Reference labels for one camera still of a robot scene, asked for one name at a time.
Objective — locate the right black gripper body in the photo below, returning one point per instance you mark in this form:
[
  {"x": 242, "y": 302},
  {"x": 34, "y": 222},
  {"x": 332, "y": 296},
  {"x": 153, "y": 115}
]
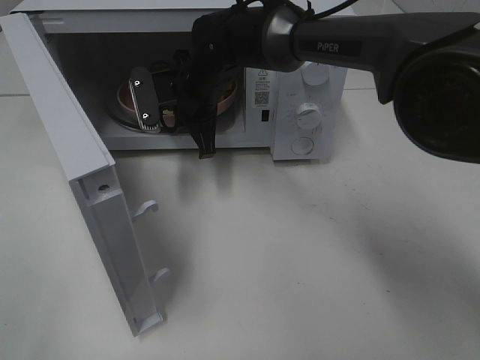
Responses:
[{"x": 198, "y": 81}]

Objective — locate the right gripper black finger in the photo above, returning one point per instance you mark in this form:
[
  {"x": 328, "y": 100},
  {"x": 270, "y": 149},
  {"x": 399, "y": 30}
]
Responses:
[{"x": 204, "y": 135}]

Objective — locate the pink round plate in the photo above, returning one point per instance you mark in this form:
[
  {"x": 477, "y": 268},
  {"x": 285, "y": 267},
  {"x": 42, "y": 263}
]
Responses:
[{"x": 124, "y": 105}]

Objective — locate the round door release button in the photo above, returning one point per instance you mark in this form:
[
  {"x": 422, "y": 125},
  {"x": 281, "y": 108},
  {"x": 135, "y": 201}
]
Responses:
[{"x": 302, "y": 146}]

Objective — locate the white microwave knob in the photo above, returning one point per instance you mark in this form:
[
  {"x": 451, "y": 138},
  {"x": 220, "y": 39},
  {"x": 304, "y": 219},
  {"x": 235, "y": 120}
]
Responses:
[
  {"x": 308, "y": 116},
  {"x": 314, "y": 74}
]

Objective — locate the white microwave door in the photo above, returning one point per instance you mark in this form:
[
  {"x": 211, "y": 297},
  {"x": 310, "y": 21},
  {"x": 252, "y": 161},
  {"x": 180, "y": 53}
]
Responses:
[{"x": 91, "y": 173}]

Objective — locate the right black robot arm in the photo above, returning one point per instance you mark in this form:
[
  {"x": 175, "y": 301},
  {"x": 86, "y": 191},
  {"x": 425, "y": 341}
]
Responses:
[{"x": 425, "y": 64}]

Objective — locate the warning label with QR code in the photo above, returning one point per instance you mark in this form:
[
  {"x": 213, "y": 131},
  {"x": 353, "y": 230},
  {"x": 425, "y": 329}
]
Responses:
[{"x": 262, "y": 88}]

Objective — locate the white microwave oven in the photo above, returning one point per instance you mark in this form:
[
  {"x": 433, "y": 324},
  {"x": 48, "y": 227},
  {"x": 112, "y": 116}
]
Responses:
[{"x": 96, "y": 45}]

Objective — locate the glass microwave turntable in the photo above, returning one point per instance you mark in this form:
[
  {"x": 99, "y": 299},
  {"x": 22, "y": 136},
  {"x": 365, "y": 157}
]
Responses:
[{"x": 162, "y": 81}]

